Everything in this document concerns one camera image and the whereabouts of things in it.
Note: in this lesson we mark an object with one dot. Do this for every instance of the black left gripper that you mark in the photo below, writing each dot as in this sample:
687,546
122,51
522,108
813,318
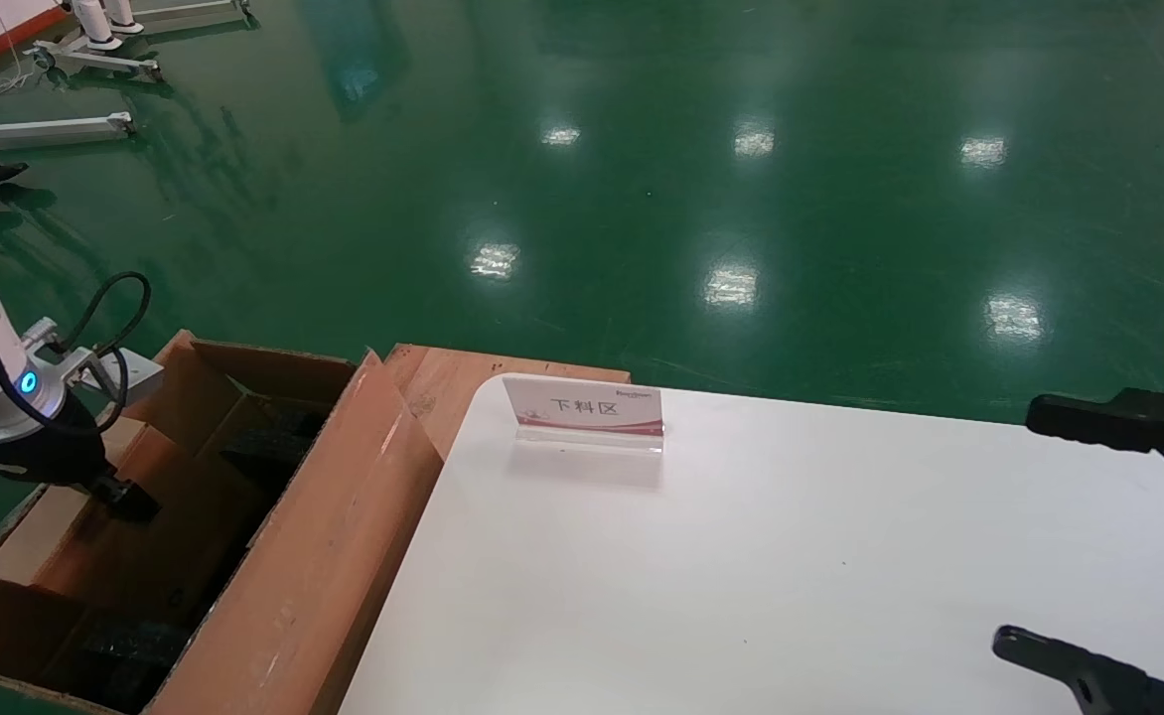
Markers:
46,452

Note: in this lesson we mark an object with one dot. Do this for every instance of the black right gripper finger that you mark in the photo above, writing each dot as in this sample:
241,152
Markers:
1089,675
1118,422

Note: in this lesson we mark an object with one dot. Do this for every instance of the small brown cardboard box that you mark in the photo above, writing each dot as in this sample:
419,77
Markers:
175,536

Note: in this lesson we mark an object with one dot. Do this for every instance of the large open cardboard box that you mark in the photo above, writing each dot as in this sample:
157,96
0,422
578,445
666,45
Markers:
344,556

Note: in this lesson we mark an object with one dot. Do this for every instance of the black foam block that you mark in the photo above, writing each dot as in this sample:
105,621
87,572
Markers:
279,442
130,660

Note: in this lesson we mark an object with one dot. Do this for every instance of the clear acrylic sign holder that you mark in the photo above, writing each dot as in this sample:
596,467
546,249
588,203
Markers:
592,407

